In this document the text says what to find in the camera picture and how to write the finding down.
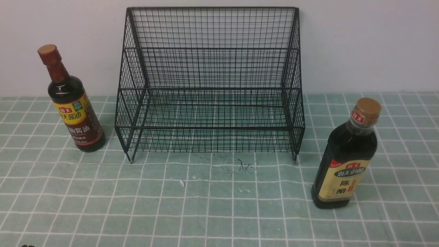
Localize vinegar bottle gold cap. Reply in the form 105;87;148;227
311;97;382;209

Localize soy sauce bottle red cap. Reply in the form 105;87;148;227
37;44;106;153

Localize green checkered tablecloth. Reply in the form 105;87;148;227
0;92;439;247

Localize black wire mesh shelf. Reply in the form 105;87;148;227
115;7;306;162

